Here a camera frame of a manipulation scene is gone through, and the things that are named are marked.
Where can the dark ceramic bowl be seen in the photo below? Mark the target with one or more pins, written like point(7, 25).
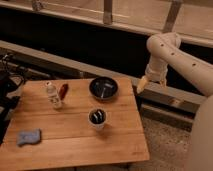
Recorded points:
point(103, 88)

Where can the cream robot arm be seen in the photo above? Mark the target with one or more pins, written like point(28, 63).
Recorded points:
point(164, 50)

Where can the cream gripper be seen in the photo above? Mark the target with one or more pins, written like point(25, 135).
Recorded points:
point(154, 74)

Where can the white plastic bottle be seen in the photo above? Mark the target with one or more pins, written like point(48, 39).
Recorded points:
point(53, 95)

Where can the black equipment with cables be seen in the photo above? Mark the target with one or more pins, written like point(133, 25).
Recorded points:
point(10, 82)

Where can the wooden table board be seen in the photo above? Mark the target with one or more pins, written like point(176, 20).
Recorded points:
point(67, 138)

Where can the blue sponge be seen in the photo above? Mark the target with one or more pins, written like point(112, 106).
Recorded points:
point(29, 137)

